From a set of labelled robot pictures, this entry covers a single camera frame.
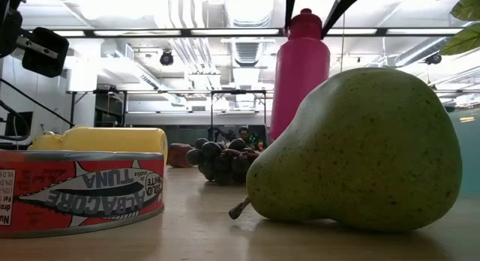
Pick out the black looped cable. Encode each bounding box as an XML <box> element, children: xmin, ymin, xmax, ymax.
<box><xmin>0</xmin><ymin>99</ymin><xmax>32</xmax><ymax>142</ymax></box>

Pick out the dark purple grape bunch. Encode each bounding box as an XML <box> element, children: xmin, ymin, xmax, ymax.
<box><xmin>185</xmin><ymin>136</ymin><xmax>262</xmax><ymax>186</ymax></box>

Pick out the round ventilation duct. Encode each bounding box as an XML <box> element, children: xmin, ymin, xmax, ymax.
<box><xmin>224</xmin><ymin>0</ymin><xmax>277</xmax><ymax>28</ymax></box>

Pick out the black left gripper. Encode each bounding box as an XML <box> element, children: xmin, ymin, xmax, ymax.
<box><xmin>0</xmin><ymin>0</ymin><xmax>71</xmax><ymax>78</ymax></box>

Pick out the dark red plum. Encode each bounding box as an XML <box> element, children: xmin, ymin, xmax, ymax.
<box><xmin>167</xmin><ymin>142</ymin><xmax>196</xmax><ymax>169</ymax></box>

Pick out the black ceiling spotlight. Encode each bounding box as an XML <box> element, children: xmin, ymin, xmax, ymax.
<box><xmin>159</xmin><ymin>49</ymin><xmax>175</xmax><ymax>67</ymax></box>
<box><xmin>424</xmin><ymin>52</ymin><xmax>443</xmax><ymax>66</ymax></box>

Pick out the black background table frame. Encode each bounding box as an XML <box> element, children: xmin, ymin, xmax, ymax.
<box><xmin>209</xmin><ymin>88</ymin><xmax>268</xmax><ymax>142</ymax></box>

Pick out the black monitor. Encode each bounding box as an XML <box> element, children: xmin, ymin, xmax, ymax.
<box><xmin>4</xmin><ymin>110</ymin><xmax>34</xmax><ymax>138</ymax></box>

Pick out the long ceiling light bar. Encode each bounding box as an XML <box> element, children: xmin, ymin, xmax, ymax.
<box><xmin>52</xmin><ymin>27</ymin><xmax>463</xmax><ymax>38</ymax></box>

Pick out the red label tuna can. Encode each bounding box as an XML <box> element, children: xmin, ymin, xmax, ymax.
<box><xmin>0</xmin><ymin>150</ymin><xmax>166</xmax><ymax>239</ymax></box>

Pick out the ceiling vent grille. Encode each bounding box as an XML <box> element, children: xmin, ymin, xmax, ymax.
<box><xmin>234</xmin><ymin>41</ymin><xmax>262</xmax><ymax>67</ymax></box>

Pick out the thin hanging cable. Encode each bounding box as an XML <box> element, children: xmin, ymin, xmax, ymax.
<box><xmin>339</xmin><ymin>13</ymin><xmax>347</xmax><ymax>63</ymax></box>

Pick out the person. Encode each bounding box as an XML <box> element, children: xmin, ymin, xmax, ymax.
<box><xmin>238</xmin><ymin>126</ymin><xmax>268</xmax><ymax>152</ymax></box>

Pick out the green speckled pear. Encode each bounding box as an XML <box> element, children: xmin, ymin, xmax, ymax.
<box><xmin>228</xmin><ymin>67</ymin><xmax>463</xmax><ymax>233</ymax></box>

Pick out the pink squeeze bottle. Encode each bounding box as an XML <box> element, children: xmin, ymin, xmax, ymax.
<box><xmin>269</xmin><ymin>7</ymin><xmax>332</xmax><ymax>142</ymax></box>

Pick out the yellow squeeze bottle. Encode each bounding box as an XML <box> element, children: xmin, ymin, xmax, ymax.
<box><xmin>28</xmin><ymin>125</ymin><xmax>169</xmax><ymax>163</ymax></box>

